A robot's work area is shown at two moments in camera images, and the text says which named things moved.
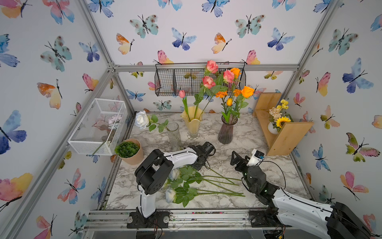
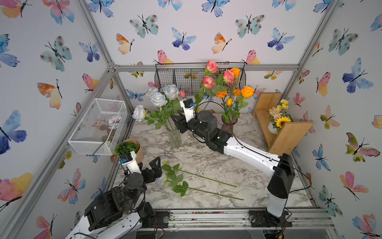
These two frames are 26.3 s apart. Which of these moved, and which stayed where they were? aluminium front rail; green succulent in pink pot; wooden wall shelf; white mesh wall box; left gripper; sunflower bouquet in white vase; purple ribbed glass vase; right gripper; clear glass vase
Moved: left gripper; right gripper
Stayed: clear glass vase; green succulent in pink pot; white mesh wall box; wooden wall shelf; aluminium front rail; sunflower bouquet in white vase; purple ribbed glass vase
